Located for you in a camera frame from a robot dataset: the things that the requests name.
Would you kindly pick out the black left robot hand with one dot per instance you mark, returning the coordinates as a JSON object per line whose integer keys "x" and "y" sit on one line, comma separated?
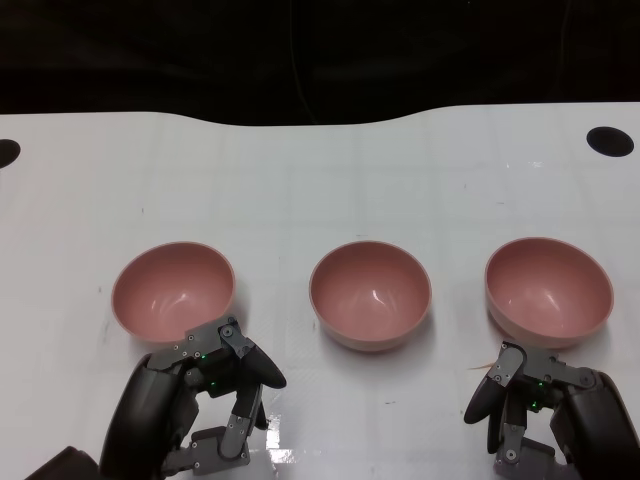
{"x": 150, "y": 410}

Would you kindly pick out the pink plastic bowl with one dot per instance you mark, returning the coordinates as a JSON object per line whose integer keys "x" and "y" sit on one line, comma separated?
{"x": 170, "y": 285}
{"x": 370, "y": 295}
{"x": 547, "y": 290}

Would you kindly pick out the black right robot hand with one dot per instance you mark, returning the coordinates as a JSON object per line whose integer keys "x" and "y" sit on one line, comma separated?
{"x": 595, "y": 420}

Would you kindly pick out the black round table grommet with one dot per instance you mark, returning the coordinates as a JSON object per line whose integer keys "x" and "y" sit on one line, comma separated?
{"x": 610, "y": 141}
{"x": 7, "y": 152}

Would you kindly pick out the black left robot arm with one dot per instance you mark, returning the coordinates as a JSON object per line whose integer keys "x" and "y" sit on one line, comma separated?
{"x": 65, "y": 465}

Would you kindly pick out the black backdrop cloth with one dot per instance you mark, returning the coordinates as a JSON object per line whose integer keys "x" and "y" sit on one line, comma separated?
{"x": 150, "y": 50}

